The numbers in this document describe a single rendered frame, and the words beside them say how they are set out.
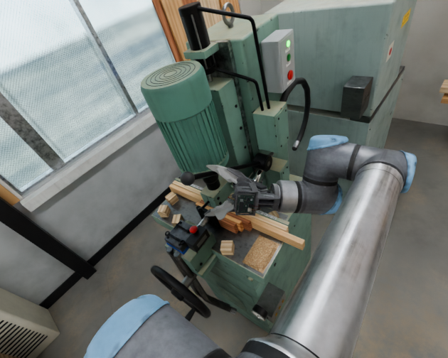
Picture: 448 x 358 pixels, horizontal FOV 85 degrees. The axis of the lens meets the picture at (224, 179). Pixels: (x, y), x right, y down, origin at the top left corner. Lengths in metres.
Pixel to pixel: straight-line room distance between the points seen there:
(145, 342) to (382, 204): 0.40
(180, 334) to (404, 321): 1.65
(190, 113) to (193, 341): 0.50
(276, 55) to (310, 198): 0.43
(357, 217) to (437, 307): 1.54
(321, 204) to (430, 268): 1.43
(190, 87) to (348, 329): 0.55
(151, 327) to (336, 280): 0.22
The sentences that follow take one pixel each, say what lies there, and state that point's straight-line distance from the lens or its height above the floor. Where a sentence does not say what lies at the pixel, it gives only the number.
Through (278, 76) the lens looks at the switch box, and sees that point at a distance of 0.84.
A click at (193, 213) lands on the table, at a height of 0.90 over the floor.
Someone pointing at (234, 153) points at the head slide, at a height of 1.19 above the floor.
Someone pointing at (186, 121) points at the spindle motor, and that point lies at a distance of 0.66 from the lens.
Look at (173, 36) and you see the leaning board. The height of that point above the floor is 1.30.
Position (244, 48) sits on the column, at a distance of 0.76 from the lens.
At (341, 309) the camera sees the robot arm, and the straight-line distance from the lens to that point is 0.34.
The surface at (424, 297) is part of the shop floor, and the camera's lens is 1.95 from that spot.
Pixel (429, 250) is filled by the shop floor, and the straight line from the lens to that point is 2.12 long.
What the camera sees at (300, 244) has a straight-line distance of 0.89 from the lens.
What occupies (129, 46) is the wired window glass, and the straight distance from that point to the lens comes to 2.22.
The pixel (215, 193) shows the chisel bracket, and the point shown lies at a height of 1.07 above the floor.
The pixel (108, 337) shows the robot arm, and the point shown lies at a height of 1.44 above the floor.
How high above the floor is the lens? 1.71
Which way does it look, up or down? 43 degrees down
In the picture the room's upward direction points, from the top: 19 degrees counter-clockwise
